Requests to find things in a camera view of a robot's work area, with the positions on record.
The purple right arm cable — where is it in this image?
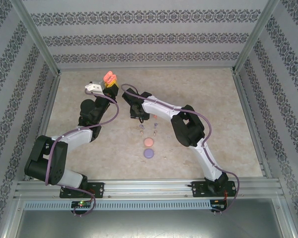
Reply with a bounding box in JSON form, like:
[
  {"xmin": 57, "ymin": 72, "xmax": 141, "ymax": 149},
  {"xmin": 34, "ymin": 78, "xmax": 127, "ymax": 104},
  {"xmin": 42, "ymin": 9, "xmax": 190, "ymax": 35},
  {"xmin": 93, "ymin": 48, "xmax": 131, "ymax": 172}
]
[{"xmin": 121, "ymin": 83, "xmax": 240, "ymax": 216}]

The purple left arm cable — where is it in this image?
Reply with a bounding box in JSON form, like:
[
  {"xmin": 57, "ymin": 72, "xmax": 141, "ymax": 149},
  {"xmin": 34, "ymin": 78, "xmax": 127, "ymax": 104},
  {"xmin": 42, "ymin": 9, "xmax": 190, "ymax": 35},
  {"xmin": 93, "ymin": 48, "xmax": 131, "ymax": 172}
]
[{"xmin": 45, "ymin": 89, "xmax": 120, "ymax": 218}]

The aluminium table side rail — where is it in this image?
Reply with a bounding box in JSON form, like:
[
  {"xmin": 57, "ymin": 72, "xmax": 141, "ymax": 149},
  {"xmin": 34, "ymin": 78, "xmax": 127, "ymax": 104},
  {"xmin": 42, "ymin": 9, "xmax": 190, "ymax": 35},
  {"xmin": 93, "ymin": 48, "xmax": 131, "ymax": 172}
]
[
  {"xmin": 23, "ymin": 71, "xmax": 62, "ymax": 181},
  {"xmin": 232, "ymin": 71, "xmax": 274, "ymax": 178}
]

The round purple charging case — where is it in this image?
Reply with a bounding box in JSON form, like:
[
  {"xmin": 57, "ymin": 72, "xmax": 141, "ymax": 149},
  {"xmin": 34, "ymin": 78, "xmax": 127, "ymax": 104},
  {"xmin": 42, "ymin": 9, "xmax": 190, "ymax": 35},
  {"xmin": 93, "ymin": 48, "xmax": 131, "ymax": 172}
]
[{"xmin": 143, "ymin": 148, "xmax": 155, "ymax": 160}]

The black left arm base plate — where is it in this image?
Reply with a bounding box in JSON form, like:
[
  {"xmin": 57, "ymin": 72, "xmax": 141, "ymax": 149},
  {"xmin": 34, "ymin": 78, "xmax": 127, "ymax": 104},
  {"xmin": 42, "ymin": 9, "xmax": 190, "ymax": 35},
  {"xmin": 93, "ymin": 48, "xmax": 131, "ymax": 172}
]
[{"xmin": 59, "ymin": 182, "xmax": 105, "ymax": 199}]

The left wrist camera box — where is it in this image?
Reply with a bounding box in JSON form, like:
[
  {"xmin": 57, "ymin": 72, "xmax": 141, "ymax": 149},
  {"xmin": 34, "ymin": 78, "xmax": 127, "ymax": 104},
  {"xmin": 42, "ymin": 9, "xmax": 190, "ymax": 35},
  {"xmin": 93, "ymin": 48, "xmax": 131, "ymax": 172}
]
[{"xmin": 84, "ymin": 80, "xmax": 104, "ymax": 95}]

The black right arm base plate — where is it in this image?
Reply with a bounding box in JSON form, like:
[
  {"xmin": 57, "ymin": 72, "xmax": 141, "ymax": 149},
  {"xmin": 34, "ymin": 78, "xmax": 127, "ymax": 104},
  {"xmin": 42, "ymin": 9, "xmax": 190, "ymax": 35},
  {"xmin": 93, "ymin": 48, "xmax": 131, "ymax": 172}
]
[{"xmin": 191, "ymin": 180, "xmax": 238, "ymax": 198}]

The grey metal panel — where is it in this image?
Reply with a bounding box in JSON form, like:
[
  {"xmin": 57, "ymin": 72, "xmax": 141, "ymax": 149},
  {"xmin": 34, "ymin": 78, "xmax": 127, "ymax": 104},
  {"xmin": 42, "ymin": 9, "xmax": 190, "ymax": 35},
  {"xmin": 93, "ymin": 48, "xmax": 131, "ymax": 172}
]
[{"xmin": 4, "ymin": 209, "xmax": 295, "ymax": 238}]

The slotted grey cable duct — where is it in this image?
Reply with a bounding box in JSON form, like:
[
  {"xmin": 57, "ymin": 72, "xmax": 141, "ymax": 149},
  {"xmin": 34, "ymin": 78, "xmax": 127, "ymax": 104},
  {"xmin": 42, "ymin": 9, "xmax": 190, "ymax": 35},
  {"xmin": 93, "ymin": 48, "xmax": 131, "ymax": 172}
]
[{"xmin": 23, "ymin": 199, "xmax": 212, "ymax": 211}]

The aluminium frame post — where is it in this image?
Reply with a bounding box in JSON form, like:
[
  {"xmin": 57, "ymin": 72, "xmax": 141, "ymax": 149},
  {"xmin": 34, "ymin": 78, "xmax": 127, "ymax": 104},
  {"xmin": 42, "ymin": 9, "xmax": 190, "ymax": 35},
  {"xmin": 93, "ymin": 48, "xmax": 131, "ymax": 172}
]
[
  {"xmin": 13, "ymin": 0, "xmax": 63, "ymax": 76},
  {"xmin": 231, "ymin": 0, "xmax": 281, "ymax": 75}
]

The aluminium mounting rail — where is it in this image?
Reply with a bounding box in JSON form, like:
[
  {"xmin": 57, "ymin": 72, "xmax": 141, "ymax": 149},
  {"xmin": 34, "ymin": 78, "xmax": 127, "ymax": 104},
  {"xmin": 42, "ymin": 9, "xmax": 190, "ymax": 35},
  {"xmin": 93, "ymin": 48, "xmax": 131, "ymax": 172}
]
[{"xmin": 13, "ymin": 178, "xmax": 286, "ymax": 200}]

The rectangular coral charging case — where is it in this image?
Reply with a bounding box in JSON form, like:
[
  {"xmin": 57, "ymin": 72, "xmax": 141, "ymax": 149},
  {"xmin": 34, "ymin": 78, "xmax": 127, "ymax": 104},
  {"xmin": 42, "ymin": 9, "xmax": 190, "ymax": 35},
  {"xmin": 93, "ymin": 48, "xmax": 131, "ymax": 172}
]
[{"xmin": 103, "ymin": 70, "xmax": 117, "ymax": 84}]

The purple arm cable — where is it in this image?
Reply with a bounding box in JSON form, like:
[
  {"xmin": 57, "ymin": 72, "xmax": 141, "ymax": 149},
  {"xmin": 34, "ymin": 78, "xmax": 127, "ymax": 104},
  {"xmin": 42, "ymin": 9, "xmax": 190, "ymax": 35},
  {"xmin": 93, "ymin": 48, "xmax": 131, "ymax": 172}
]
[
  {"xmin": 45, "ymin": 89, "xmax": 120, "ymax": 218},
  {"xmin": 121, "ymin": 83, "xmax": 240, "ymax": 216}
]

